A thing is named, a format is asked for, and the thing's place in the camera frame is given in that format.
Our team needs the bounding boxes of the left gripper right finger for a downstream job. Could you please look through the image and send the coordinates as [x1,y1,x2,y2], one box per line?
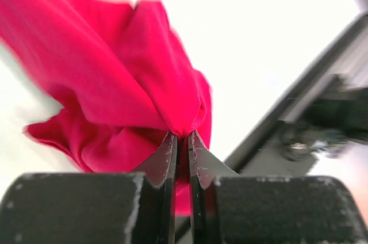
[188,131,367,243]

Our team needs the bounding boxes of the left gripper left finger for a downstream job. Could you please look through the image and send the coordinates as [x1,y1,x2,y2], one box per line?
[1,134,178,244]

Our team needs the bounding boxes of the red t shirt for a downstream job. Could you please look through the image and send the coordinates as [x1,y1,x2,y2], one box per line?
[0,0,213,218]

